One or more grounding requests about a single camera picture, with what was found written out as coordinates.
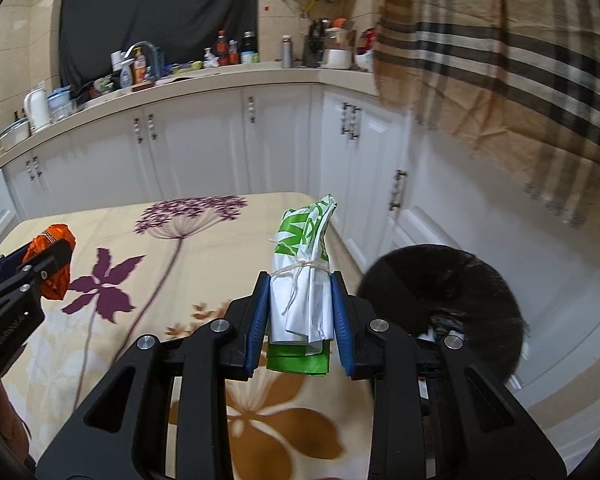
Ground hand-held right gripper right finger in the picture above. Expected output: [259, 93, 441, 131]
[330, 271, 567, 480]

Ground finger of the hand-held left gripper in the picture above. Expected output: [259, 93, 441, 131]
[0, 240, 73, 313]
[0, 252, 28, 288]

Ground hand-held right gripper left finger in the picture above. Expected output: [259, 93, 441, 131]
[35, 271, 272, 480]

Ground orange snack wrapper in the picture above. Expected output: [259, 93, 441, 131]
[22, 224, 77, 301]

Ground green white plastic bag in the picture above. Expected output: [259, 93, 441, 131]
[266, 192, 338, 377]

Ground black-lined trash bin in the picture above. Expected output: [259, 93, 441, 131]
[356, 245, 531, 386]

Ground person's left forearm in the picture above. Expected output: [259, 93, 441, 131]
[0, 380, 33, 466]

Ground floral tablecloth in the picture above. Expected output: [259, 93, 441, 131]
[0, 191, 376, 480]

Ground white kitchen cabinets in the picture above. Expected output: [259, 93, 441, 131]
[0, 82, 600, 411]

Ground white spray bottle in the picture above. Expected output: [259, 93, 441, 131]
[111, 51, 133, 90]

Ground orange dish soap bottle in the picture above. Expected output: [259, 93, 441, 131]
[132, 47, 148, 85]

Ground metal faucet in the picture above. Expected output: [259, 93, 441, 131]
[125, 41, 161, 81]

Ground black curtain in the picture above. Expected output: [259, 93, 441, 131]
[59, 0, 259, 96]

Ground white kitchen appliance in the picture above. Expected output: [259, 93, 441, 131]
[321, 27, 353, 70]

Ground black knife block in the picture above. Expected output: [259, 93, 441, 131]
[302, 19, 326, 67]

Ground dark capped bottle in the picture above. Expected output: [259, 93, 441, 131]
[240, 31, 259, 65]

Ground beige plaid cloth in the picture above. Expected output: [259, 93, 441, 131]
[372, 0, 600, 226]

